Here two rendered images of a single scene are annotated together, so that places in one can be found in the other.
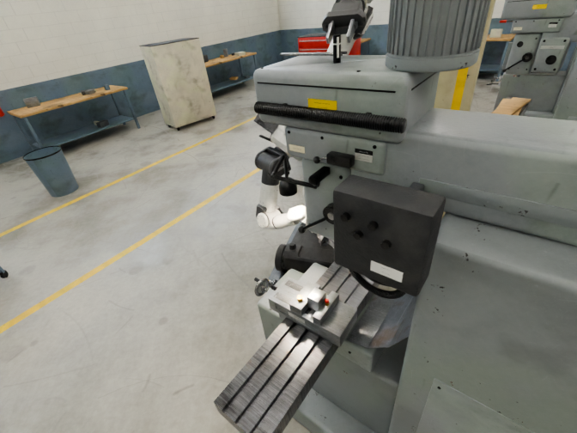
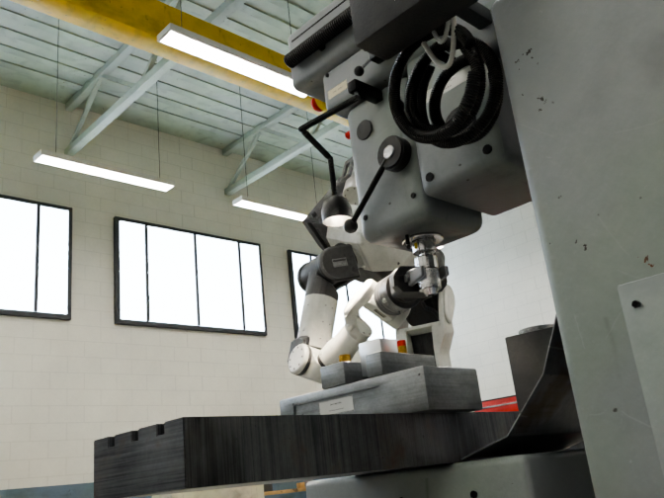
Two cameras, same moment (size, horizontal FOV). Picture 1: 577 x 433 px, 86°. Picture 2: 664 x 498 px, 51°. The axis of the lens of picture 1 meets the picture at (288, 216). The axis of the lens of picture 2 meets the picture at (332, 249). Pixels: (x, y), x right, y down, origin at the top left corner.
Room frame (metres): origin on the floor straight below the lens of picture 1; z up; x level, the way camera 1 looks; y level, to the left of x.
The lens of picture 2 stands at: (-0.45, -0.08, 0.84)
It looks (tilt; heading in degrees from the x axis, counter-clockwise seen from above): 19 degrees up; 3
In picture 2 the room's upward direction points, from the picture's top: 6 degrees counter-clockwise
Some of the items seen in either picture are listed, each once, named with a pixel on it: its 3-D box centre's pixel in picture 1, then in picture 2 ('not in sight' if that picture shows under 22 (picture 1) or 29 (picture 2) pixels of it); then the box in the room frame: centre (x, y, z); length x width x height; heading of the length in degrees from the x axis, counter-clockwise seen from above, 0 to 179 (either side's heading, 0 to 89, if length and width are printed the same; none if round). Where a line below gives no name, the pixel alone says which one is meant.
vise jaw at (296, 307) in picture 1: (306, 297); (361, 376); (0.85, -0.03, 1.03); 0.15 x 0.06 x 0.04; 140
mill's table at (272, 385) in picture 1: (333, 301); (440, 443); (0.92, -0.16, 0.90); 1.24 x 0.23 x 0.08; 139
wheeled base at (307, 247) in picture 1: (324, 232); not in sight; (1.82, -0.26, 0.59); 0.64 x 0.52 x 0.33; 157
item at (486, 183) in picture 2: not in sight; (485, 131); (0.82, -0.33, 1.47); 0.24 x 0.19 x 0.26; 139
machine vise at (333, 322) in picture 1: (311, 305); (373, 393); (0.84, -0.05, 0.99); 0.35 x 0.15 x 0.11; 50
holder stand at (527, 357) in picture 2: not in sight; (555, 373); (1.24, -0.47, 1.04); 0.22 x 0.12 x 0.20; 146
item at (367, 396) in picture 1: (335, 349); not in sight; (0.96, -0.17, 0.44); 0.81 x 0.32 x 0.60; 49
